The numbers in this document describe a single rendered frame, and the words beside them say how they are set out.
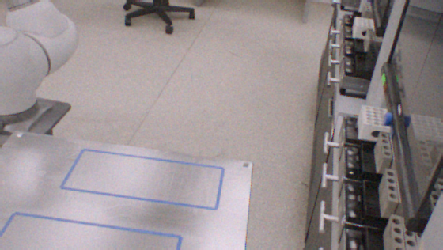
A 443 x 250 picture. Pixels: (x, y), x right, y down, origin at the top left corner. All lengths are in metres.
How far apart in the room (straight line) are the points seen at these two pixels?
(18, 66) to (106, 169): 0.44
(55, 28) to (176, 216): 0.78
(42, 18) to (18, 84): 0.23
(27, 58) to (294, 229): 1.34
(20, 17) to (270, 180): 1.41
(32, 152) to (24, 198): 0.16
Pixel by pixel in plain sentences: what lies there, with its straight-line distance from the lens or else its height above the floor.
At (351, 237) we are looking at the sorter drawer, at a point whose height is 0.82.
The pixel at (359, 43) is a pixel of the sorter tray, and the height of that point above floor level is 0.82.
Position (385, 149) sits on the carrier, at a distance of 1.21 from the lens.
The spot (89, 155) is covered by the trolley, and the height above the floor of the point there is 0.82.
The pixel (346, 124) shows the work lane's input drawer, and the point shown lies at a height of 0.81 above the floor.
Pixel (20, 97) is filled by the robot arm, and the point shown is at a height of 0.81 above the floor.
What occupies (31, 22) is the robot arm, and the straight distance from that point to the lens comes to 1.54.
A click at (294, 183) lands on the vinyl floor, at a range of 2.42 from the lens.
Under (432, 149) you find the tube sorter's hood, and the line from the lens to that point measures 0.85.
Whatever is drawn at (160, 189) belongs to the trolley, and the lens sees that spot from 1.07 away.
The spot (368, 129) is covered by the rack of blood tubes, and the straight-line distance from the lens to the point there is 1.33.
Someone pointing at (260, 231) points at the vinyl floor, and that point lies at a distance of 2.15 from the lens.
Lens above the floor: 1.54
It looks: 34 degrees down
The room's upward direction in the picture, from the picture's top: 6 degrees clockwise
